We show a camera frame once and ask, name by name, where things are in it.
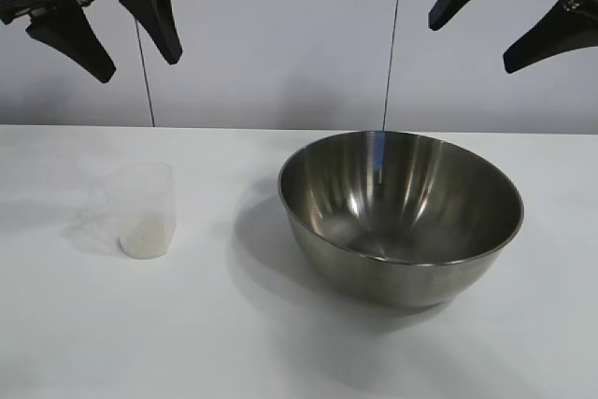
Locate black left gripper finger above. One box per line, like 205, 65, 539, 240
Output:
25, 0, 117, 85
119, 0, 184, 65

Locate translucent plastic measuring cup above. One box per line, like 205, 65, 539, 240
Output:
95, 161, 178, 260

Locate white rice grains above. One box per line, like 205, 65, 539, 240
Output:
120, 214, 177, 260

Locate stainless steel mixing bowl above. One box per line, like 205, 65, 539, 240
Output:
278, 130, 525, 310

